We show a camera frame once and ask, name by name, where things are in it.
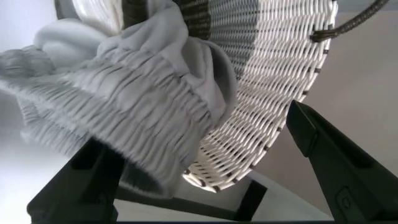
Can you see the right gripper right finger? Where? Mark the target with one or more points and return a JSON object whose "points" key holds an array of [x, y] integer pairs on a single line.
{"points": [[348, 174]]}

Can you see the pale grey shorts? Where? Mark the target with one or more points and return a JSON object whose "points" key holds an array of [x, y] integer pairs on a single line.
{"points": [[140, 93]]}

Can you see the white laundry basket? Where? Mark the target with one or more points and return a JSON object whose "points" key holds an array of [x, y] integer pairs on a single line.
{"points": [[273, 77]]}

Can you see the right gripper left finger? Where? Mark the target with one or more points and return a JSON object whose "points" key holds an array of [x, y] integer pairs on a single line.
{"points": [[77, 186]]}

